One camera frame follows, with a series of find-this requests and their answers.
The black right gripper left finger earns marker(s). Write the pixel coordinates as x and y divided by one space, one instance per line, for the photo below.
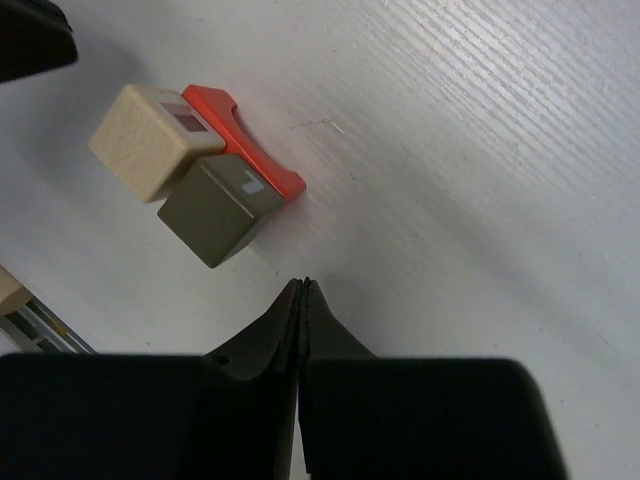
226 414

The wood cube with red square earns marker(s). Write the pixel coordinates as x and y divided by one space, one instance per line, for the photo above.
150 137

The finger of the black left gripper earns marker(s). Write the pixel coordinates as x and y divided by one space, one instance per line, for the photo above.
36 37

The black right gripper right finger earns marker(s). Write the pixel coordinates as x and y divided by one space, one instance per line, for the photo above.
367 417

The red wood block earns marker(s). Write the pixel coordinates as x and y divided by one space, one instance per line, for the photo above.
220 110

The wood cylinder block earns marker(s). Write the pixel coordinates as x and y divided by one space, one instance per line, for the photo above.
13 295

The aluminium front frame rail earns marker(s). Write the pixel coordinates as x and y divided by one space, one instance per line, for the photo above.
35 328

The dark olive cube block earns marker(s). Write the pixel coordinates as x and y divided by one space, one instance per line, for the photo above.
219 207

